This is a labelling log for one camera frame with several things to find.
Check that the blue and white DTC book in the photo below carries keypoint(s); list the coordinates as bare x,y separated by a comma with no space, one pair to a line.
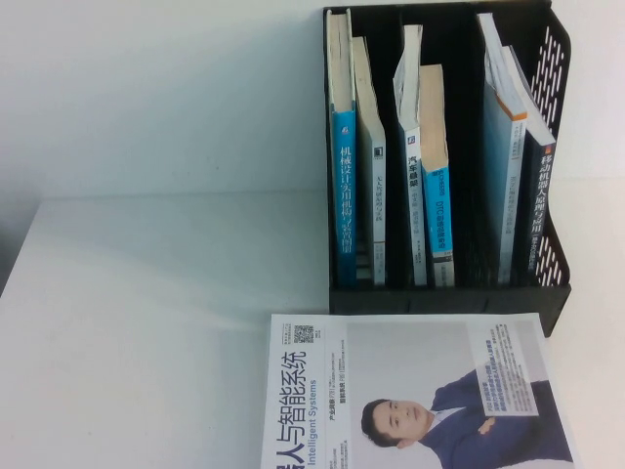
438,205

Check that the blue spine mechanical design book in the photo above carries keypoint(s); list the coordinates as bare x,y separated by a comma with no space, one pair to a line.
344,195

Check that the grey spine paperback book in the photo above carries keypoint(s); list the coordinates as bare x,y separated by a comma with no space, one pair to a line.
378,205

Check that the white spine book crumpled cover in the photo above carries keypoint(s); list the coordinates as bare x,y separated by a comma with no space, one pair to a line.
414,205

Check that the black mesh book stand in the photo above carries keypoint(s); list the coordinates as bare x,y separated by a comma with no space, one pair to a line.
439,299

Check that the white blue book right slot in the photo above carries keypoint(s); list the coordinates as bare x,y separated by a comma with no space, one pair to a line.
495,195

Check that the black spine robotics book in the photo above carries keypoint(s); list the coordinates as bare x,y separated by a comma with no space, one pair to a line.
537,205

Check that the white magazine with suited man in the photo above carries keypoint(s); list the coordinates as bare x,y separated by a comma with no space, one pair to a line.
415,352

